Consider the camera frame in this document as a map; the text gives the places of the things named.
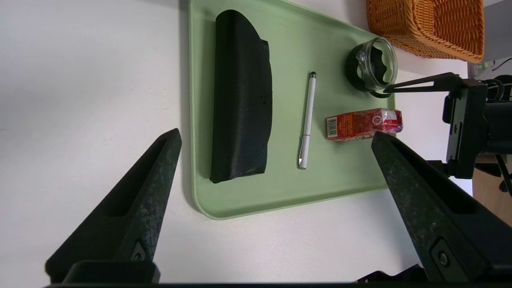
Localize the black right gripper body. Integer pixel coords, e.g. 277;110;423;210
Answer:
442;78;489;179

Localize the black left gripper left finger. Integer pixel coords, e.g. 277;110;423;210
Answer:
45;128;182;283

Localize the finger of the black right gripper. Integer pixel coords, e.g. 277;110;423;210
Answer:
426;160;451;179
385;72;460;95

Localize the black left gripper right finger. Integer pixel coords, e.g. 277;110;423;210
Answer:
371;132;512;283

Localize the red milk carton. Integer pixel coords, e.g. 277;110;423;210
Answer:
326;108;404;141

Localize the white pen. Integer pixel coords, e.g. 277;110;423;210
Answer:
298;72;317;170

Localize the black glasses case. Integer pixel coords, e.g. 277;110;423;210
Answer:
210;10;273;184

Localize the orange wicker basket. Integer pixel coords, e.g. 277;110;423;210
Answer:
366;0;485;64

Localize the light green plastic tray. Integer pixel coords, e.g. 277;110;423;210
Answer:
188;0;396;220

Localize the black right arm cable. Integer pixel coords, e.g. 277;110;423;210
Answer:
482;58;512;104

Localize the glass cup with black handle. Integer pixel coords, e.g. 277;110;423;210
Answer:
345;36;398;98

